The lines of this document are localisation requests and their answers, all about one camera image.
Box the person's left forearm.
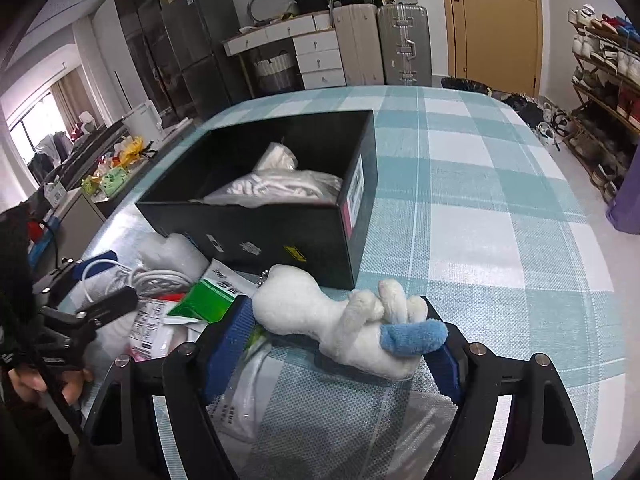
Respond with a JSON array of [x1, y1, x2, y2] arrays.
[[0, 395, 86, 480]]

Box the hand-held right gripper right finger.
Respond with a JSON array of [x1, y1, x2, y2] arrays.
[[419, 295, 594, 480]]

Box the metal chair frame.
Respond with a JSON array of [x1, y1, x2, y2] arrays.
[[246, 0, 302, 24]]

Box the green white packet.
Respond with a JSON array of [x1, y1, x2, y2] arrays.
[[166, 258, 257, 324]]

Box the yellow plastic bag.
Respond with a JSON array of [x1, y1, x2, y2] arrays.
[[116, 137, 147, 162]]

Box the clear bag with white cloth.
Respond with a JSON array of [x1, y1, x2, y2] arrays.
[[206, 327, 282, 442]]

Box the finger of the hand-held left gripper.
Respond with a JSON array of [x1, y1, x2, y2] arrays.
[[39, 285, 139, 333], [32, 251, 120, 297]]

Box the white dresser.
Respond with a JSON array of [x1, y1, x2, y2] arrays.
[[222, 12, 348, 97]]

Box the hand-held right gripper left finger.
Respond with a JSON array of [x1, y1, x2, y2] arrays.
[[82, 295, 254, 480]]

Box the beige suitcase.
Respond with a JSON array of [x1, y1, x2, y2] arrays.
[[332, 3, 379, 89]]

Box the wicker basket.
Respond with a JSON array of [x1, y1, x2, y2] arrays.
[[251, 51, 302, 94]]

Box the white cable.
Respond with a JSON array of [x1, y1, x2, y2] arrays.
[[81, 259, 195, 303]]

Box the wooden door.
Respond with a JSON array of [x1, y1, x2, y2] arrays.
[[438, 0, 544, 97]]

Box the wooden shoe rack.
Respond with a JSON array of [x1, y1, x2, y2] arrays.
[[569, 4, 640, 203]]

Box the white striped bagged cloth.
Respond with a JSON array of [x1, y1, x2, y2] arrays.
[[201, 169, 346, 209]]

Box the green patterned box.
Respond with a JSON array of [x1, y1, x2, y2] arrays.
[[81, 165, 132, 197]]

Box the pile of shoes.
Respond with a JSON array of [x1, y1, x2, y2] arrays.
[[492, 91, 572, 152]]

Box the brown curtain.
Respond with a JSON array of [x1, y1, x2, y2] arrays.
[[49, 67, 102, 132]]

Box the teal checked bedsheet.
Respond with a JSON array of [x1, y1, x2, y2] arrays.
[[59, 85, 617, 480]]

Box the person's left hand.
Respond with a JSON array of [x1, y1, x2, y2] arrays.
[[9, 366, 95, 407]]

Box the dark wardrobe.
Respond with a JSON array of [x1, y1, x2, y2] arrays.
[[112, 0, 252, 127]]

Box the black trash bin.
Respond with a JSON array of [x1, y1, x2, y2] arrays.
[[440, 77, 494, 95]]

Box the purple cloth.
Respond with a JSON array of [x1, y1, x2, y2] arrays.
[[605, 144, 640, 237]]

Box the silver suitcase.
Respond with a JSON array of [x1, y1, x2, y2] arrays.
[[377, 3, 433, 87]]

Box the pink white packet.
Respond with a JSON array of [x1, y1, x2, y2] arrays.
[[128, 297, 202, 362]]

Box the grey side table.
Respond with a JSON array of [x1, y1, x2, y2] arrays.
[[29, 119, 191, 266]]

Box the black cardboard box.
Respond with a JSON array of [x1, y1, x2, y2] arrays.
[[135, 109, 378, 291]]

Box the small white bagged cloth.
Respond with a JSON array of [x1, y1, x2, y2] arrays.
[[252, 142, 299, 172]]

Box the white plush toy blue scarf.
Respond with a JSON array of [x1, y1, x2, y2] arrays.
[[251, 263, 449, 381]]

